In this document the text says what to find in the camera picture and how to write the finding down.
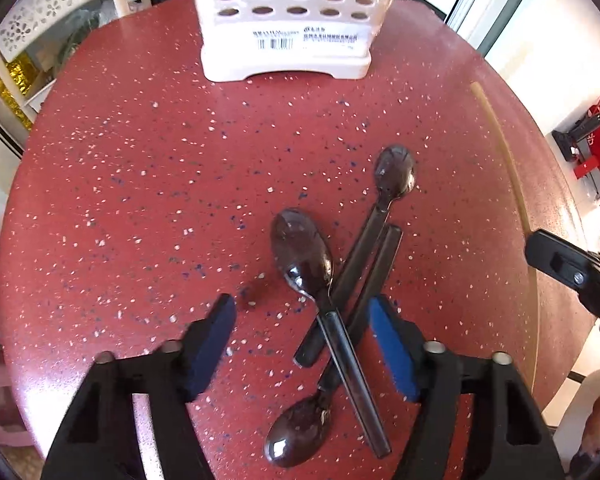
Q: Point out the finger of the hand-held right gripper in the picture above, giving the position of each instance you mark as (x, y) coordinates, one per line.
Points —
(560, 260)

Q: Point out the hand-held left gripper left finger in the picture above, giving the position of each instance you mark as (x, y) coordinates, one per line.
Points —
(210, 345)

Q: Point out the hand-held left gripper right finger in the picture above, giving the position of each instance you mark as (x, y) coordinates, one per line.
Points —
(392, 355)

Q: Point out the black spoon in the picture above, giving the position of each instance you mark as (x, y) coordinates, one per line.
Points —
(300, 250)
(297, 435)
(395, 170)

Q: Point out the wooden chopstick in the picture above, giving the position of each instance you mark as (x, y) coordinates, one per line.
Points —
(497, 135)

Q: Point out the cream plastic utensil holder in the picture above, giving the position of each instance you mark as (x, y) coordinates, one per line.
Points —
(280, 60)

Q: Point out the black floor device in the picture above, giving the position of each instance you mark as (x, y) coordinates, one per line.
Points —
(572, 140)

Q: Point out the gold foil package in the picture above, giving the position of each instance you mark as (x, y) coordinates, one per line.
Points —
(12, 90)

